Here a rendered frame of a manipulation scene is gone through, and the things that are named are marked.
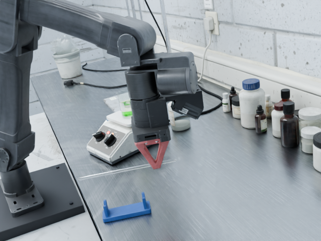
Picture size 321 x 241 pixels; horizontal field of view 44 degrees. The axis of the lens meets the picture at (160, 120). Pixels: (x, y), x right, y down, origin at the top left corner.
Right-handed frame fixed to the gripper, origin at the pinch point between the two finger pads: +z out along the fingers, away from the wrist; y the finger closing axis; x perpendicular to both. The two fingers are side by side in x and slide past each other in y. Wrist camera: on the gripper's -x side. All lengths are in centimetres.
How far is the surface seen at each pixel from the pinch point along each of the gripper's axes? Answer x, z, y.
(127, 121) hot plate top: 4.9, 1.2, 29.4
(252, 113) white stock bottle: -29.2, 4.9, 28.1
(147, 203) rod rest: 3.1, 9.0, 0.6
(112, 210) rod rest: 10.5, 9.1, 0.6
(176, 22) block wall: -23, -10, 114
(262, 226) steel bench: -16.7, 9.8, -12.8
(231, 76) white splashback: -34, 4, 63
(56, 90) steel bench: 37, 10, 110
